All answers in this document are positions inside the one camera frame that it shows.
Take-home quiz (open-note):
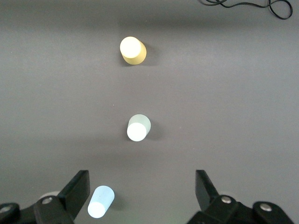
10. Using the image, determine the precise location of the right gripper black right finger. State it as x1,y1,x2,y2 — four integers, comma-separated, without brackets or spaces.
186,169,295,224

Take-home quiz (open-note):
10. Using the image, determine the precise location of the pale green plastic cup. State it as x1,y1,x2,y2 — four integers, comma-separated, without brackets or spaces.
127,114,152,142

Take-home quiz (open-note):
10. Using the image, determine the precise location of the thin black cable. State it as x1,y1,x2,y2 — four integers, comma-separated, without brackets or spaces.
199,0,293,21

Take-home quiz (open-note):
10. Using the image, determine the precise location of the light blue plastic cup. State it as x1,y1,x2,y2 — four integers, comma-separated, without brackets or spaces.
87,185,115,219

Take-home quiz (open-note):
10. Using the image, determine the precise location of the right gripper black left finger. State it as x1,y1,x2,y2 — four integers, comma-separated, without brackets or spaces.
0,170,91,224

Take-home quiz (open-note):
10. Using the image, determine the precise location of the yellow plastic cup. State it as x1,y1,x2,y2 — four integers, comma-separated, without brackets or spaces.
119,36,147,66

